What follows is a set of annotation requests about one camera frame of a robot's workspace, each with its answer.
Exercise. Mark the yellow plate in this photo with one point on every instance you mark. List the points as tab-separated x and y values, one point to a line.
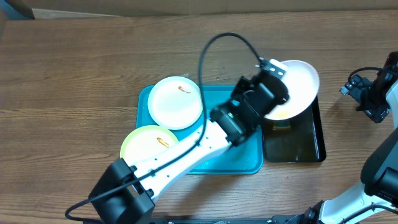
146	142

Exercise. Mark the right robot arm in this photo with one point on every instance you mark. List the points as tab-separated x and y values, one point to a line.
377	189

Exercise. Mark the green yellow sponge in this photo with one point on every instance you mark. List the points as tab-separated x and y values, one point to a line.
281	125

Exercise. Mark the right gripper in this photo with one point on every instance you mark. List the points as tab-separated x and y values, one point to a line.
359	93

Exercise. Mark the black water tray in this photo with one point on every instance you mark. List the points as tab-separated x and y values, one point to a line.
303	142

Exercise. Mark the white plate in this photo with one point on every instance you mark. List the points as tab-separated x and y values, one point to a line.
302	82
175	103

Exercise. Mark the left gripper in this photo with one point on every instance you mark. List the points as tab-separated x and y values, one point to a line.
244	85

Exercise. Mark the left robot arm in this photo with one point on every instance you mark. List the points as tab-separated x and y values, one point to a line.
127	193

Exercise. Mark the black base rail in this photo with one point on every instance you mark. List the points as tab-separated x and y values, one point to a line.
278	219

